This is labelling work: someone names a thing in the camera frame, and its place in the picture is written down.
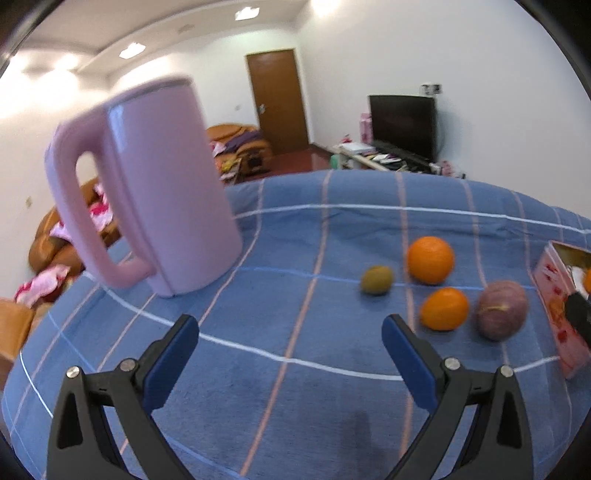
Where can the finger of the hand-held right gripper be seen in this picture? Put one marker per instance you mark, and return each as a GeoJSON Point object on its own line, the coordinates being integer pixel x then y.
{"type": "Point", "coordinates": [581, 318]}

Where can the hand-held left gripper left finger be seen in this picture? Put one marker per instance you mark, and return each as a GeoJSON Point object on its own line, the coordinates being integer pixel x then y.
{"type": "Point", "coordinates": [168, 364]}

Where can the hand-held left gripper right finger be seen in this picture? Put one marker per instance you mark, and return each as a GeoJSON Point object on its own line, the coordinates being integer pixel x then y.
{"type": "Point", "coordinates": [411, 364]}

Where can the pink tin box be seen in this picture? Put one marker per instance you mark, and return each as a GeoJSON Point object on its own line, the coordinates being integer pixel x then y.
{"type": "Point", "coordinates": [554, 314]}

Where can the orange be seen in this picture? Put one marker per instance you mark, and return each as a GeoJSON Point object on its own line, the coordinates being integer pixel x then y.
{"type": "Point", "coordinates": [430, 260]}
{"type": "Point", "coordinates": [588, 280]}
{"type": "Point", "coordinates": [444, 308]}

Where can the purple passion fruit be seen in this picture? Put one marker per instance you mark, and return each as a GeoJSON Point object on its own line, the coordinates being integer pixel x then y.
{"type": "Point", "coordinates": [502, 310]}

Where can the small green-brown longan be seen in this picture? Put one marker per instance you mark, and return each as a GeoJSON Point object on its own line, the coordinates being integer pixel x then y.
{"type": "Point", "coordinates": [377, 280]}

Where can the blue checked cloth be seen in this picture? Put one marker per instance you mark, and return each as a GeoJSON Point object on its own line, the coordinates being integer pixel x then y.
{"type": "Point", "coordinates": [323, 230]}

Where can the orange leather sofa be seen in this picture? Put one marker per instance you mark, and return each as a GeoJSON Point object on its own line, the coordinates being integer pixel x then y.
{"type": "Point", "coordinates": [46, 249]}

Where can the pink electric kettle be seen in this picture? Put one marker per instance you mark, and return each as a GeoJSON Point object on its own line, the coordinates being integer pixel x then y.
{"type": "Point", "coordinates": [171, 194]}

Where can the white television stand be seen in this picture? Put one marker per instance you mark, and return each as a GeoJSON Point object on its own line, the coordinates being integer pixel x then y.
{"type": "Point", "coordinates": [369, 159]}

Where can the orange leather armchair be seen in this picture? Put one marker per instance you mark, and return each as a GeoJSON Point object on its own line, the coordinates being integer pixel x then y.
{"type": "Point", "coordinates": [256, 154]}

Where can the black television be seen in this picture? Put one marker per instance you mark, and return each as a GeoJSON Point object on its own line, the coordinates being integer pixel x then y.
{"type": "Point", "coordinates": [401, 124]}

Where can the pink gift bag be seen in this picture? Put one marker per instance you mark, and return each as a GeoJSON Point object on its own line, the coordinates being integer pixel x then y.
{"type": "Point", "coordinates": [366, 128]}

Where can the brown wooden door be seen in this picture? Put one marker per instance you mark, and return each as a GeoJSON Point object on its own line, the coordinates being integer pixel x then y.
{"type": "Point", "coordinates": [277, 101]}

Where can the square ceiling light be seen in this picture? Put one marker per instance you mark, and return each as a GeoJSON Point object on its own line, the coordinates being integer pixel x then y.
{"type": "Point", "coordinates": [132, 50]}

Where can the ceiling air vent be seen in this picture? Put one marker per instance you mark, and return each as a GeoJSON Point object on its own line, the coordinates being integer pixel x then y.
{"type": "Point", "coordinates": [185, 28]}

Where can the rectangular ceiling light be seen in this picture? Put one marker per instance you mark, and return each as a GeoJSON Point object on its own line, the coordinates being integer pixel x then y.
{"type": "Point", "coordinates": [247, 14]}

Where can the wall socket with plugs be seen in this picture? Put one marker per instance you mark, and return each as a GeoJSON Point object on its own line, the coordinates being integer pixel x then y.
{"type": "Point", "coordinates": [431, 87]}

